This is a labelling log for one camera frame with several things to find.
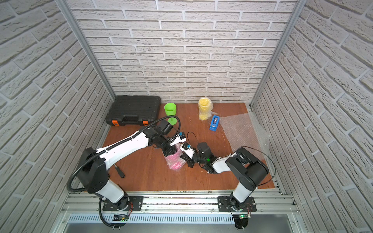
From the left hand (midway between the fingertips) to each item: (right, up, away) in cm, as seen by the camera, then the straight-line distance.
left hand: (178, 150), depth 81 cm
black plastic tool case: (-34, +24, +25) cm, 49 cm away
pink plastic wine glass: (-2, -5, -3) cm, 6 cm away
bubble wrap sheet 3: (+44, +8, +22) cm, 49 cm away
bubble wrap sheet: (+24, +23, +25) cm, 41 cm away
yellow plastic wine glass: (+16, +26, +16) cm, 35 cm away
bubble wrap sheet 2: (+1, +3, -4) cm, 5 cm away
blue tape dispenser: (+25, +15, +22) cm, 37 cm away
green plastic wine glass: (-7, +25, +17) cm, 31 cm away
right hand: (+2, -4, +6) cm, 8 cm away
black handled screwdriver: (-33, -15, +1) cm, 36 cm away
